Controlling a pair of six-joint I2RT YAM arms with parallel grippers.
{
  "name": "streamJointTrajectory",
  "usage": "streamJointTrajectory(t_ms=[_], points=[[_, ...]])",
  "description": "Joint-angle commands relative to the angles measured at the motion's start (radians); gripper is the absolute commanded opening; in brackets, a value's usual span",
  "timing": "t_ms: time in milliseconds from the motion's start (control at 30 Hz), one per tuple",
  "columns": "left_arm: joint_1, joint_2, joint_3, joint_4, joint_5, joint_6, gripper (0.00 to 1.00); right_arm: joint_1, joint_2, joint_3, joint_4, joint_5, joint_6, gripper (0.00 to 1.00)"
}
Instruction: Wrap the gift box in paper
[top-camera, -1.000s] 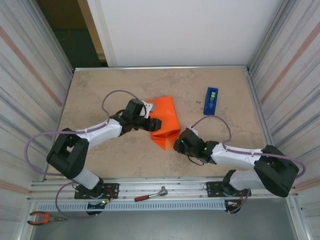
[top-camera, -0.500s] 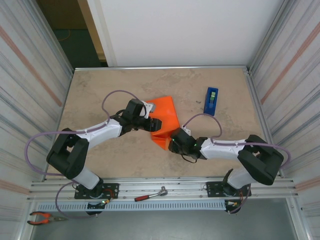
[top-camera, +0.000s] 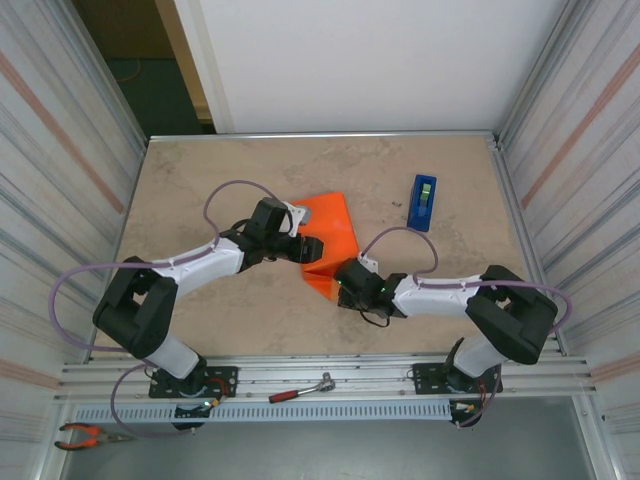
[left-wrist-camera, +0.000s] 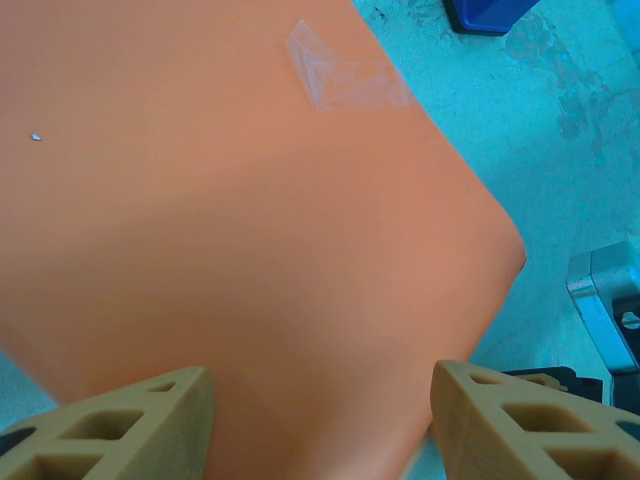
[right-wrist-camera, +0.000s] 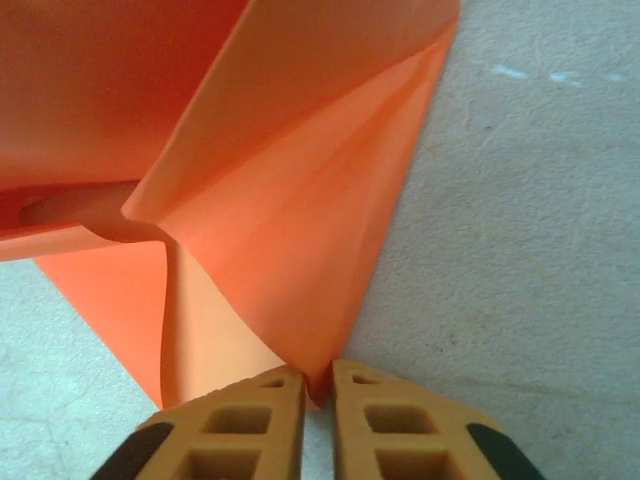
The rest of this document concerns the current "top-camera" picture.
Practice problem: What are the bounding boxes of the red-handled ratchet wrench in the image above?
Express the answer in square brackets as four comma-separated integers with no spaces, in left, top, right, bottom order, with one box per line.
[268,371,338,405]

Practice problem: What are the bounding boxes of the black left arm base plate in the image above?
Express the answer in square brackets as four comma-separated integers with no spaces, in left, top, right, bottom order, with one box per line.
[148,365,239,400]

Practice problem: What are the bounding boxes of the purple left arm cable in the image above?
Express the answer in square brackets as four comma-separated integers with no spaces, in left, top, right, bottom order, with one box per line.
[52,179,281,440]

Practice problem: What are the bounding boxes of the white slotted cable duct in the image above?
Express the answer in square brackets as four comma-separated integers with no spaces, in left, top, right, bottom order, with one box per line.
[72,399,454,424]

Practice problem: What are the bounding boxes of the wide aluminium frame rail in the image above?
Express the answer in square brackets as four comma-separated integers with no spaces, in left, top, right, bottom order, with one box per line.
[53,353,599,401]

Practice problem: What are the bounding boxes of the orange-handled pliers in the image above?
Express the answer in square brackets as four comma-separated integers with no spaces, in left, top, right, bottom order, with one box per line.
[53,422,126,451]

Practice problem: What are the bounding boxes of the orange wrapping paper sheet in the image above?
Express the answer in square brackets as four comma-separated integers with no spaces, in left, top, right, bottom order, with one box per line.
[288,191,362,301]

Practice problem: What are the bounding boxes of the thin aluminium frame rail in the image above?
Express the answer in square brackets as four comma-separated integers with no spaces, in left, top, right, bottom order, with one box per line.
[147,130,501,147]

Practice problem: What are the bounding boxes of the blue tape dispenser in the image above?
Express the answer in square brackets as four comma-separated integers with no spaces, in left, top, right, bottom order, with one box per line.
[406,173,438,233]

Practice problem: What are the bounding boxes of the orange cord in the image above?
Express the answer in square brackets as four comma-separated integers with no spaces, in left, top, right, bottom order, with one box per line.
[116,58,140,84]

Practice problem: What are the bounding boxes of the beige door frame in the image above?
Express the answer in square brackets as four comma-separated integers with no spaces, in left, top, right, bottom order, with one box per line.
[153,0,214,124]

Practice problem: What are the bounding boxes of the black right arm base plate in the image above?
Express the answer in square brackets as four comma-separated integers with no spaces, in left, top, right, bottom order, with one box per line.
[412,360,504,396]

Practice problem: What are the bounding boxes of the slanted aluminium frame rail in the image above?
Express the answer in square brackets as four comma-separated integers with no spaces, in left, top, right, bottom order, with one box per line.
[487,132,569,357]

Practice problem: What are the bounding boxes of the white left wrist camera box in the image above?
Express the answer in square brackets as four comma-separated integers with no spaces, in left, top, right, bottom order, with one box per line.
[280,199,313,235]

